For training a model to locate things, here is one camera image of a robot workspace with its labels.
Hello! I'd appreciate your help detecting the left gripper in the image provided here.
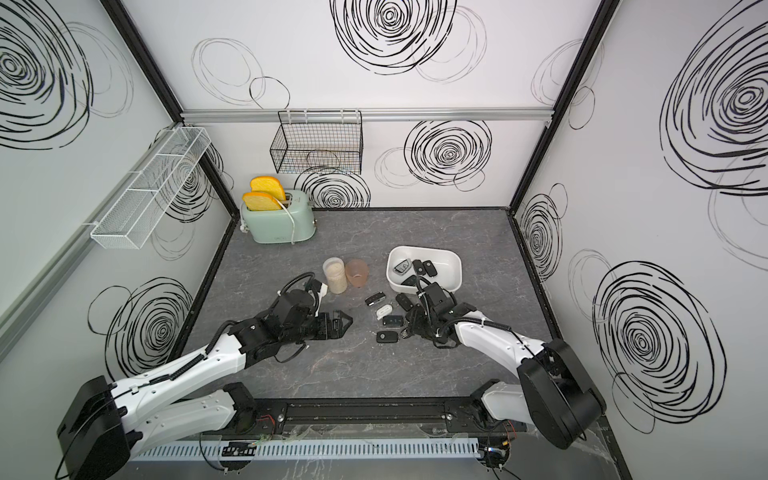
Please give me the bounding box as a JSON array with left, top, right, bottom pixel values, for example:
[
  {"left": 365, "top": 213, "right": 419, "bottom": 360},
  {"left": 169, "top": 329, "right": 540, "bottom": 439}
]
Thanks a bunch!
[{"left": 283, "top": 308, "right": 355, "bottom": 347}]

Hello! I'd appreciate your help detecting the black vw key vertical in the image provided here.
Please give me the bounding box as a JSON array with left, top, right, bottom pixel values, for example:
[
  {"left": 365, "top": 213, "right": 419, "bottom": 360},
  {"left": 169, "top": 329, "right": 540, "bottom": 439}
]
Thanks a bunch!
[{"left": 422, "top": 260, "right": 438, "bottom": 278}]

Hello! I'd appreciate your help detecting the silver bmw key fob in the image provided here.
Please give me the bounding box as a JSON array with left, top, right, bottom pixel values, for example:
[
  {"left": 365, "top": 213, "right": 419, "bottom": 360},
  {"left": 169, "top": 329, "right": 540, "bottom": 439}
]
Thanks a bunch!
[{"left": 393, "top": 259, "right": 411, "bottom": 275}]

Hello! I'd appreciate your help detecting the white storage box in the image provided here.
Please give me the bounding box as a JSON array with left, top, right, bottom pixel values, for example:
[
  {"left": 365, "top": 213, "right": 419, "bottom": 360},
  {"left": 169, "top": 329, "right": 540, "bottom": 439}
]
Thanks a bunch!
[{"left": 385, "top": 246, "right": 463, "bottom": 295}]

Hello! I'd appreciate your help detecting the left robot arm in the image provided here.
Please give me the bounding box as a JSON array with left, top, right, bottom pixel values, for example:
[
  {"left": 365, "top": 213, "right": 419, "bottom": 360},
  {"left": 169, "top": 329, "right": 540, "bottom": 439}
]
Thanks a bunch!
[{"left": 54, "top": 272, "right": 354, "bottom": 479}]

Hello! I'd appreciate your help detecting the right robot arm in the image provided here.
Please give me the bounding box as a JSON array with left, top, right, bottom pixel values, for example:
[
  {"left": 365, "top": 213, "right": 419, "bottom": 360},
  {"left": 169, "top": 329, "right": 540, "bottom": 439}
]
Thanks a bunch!
[{"left": 408, "top": 276, "right": 606, "bottom": 449}]

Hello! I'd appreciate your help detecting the black flip key upper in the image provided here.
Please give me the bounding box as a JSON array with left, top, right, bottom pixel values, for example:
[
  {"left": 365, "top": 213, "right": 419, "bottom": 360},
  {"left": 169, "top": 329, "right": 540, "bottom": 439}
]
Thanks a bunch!
[{"left": 395, "top": 293, "right": 414, "bottom": 312}]

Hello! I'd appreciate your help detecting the black three-button key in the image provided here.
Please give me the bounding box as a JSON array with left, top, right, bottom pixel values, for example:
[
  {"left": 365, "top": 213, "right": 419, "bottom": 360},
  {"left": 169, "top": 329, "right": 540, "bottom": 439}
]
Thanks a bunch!
[{"left": 382, "top": 315, "right": 405, "bottom": 328}]

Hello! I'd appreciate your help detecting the black silver-edged key fob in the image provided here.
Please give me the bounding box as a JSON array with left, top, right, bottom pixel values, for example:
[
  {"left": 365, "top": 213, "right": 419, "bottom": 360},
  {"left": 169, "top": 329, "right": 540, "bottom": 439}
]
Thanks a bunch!
[{"left": 365, "top": 292, "right": 386, "bottom": 307}]

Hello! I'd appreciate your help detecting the white key fob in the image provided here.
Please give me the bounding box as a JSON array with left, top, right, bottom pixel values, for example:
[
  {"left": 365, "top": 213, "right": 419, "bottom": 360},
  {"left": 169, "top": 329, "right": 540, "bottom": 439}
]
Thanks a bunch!
[{"left": 376, "top": 304, "right": 393, "bottom": 320}]

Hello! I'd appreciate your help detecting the black vw key lower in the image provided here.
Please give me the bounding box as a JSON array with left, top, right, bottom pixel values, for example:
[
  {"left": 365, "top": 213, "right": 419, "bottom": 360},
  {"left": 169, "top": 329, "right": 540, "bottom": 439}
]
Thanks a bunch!
[{"left": 376, "top": 330, "right": 400, "bottom": 344}]

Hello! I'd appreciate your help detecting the clear jar with grain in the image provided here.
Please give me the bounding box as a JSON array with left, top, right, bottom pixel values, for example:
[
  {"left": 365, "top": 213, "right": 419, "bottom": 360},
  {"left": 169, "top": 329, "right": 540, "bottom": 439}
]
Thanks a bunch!
[{"left": 323, "top": 257, "right": 348, "bottom": 295}]

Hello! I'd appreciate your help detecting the pink translucent cup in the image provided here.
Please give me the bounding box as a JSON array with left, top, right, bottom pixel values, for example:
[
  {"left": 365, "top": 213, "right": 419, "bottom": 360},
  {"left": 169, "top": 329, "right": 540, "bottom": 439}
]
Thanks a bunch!
[{"left": 345, "top": 258, "right": 369, "bottom": 288}]

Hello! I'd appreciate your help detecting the mint green toaster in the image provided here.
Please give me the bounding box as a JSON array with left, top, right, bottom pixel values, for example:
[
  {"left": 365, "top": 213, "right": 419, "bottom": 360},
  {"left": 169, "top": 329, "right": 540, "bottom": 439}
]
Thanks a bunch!
[{"left": 240, "top": 190, "right": 316, "bottom": 244}]

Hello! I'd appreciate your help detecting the front yellow toast slice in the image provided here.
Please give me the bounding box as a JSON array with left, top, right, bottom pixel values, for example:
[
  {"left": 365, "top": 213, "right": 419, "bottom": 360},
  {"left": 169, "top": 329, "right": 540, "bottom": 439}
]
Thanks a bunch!
[{"left": 242, "top": 191, "right": 284, "bottom": 212}]

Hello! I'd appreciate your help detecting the yellow toast slice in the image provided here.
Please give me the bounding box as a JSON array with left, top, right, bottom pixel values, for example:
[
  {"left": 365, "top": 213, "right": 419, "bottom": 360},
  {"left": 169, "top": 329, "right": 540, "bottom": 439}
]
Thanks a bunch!
[
  {"left": 250, "top": 176, "right": 287, "bottom": 202},
  {"left": 242, "top": 191, "right": 284, "bottom": 212}
]

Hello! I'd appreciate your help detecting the rear yellow toast slice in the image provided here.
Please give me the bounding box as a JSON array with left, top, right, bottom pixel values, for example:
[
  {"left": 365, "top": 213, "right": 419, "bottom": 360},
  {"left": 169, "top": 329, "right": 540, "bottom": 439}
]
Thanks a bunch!
[{"left": 250, "top": 176, "right": 287, "bottom": 202}]

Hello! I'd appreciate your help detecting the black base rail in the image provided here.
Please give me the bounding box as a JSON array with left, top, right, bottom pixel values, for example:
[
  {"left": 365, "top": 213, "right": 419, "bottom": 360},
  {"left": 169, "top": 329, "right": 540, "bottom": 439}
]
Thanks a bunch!
[{"left": 226, "top": 397, "right": 529, "bottom": 436}]

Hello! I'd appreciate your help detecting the white slotted cable duct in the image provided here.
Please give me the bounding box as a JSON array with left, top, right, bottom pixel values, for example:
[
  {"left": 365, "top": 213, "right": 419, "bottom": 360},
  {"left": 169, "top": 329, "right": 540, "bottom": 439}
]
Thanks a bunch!
[{"left": 136, "top": 438, "right": 481, "bottom": 462}]

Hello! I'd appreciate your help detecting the white toaster cord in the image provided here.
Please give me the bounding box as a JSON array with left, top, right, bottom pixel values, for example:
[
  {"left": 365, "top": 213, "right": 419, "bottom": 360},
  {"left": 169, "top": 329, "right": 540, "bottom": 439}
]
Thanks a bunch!
[{"left": 239, "top": 198, "right": 298, "bottom": 244}]

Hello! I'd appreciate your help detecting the black wire basket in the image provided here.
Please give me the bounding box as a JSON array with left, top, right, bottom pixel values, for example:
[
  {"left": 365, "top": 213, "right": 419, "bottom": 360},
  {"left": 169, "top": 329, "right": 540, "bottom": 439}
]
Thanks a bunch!
[{"left": 269, "top": 109, "right": 364, "bottom": 174}]

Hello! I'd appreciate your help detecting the white mesh wall shelf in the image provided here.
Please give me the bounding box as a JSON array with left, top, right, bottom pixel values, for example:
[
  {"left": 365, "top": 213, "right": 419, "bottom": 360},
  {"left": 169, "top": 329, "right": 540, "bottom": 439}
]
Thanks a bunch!
[{"left": 90, "top": 127, "right": 213, "bottom": 249}]

